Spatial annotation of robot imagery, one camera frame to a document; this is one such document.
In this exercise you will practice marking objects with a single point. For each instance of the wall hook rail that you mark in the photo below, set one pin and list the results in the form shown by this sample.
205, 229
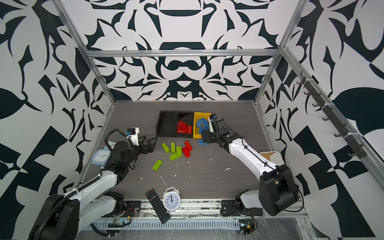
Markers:
345, 130

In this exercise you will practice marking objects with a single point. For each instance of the black remote control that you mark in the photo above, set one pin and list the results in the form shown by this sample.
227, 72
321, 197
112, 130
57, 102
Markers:
157, 206

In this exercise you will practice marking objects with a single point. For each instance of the white cable duct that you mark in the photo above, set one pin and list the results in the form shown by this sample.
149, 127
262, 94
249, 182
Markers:
176, 224

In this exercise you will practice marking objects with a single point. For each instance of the white twin-bell alarm clock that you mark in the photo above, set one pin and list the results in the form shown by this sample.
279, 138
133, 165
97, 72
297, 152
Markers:
171, 199

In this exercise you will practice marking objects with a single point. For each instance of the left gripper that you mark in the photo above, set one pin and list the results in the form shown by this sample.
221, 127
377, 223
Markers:
149, 148

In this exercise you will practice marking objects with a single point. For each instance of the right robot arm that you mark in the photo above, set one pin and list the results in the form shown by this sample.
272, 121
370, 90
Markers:
277, 189

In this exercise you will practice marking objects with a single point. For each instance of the blue lego brick top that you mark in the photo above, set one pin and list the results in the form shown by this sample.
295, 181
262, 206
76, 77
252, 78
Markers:
202, 143

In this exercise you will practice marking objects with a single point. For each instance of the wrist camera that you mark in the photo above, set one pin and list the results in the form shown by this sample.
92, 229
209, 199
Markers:
132, 135
211, 119

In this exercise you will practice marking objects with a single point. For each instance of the small green square clock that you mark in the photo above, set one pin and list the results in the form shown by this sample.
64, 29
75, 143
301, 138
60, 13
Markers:
111, 144

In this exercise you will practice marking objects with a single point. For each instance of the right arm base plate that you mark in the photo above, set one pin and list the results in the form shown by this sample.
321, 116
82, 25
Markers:
231, 208

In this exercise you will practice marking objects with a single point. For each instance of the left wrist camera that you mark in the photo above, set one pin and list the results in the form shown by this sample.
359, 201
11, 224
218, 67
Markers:
132, 135

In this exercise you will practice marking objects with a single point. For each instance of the blue lego brick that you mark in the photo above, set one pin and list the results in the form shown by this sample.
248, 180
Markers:
199, 123
202, 143
202, 129
205, 122

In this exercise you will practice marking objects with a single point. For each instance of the black left bin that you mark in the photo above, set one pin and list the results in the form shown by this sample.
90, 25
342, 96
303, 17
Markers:
166, 124

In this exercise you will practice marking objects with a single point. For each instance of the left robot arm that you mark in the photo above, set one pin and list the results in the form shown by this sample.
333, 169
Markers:
62, 217

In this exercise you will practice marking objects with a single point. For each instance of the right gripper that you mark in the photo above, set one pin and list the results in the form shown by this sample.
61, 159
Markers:
206, 137

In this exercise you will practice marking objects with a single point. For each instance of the blue square clock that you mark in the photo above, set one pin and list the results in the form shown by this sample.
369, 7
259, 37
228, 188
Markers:
101, 157

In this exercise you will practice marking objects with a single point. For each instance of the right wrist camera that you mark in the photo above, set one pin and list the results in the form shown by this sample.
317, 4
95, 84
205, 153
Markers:
211, 119

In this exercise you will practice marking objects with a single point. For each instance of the black bin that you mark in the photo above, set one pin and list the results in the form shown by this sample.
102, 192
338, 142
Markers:
187, 117
166, 124

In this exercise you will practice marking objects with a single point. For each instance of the black middle bin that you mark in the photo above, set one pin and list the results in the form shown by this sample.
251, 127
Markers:
187, 117

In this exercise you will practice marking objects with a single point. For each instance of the green lego brick flat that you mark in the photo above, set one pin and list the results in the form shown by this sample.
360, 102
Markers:
173, 157

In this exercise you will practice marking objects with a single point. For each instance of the white wooden-top tray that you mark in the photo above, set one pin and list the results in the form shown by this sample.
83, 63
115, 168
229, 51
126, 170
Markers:
274, 157

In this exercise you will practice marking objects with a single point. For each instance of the yellow bin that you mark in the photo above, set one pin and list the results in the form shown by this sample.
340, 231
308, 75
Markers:
199, 115

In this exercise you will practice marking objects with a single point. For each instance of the lone green lego brick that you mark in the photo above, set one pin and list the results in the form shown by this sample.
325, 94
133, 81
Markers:
157, 165

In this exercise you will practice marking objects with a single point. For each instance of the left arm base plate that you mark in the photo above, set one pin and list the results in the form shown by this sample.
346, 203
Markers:
130, 209

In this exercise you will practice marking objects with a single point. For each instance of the red lego brick cluster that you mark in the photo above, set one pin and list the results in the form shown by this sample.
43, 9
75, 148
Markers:
187, 149

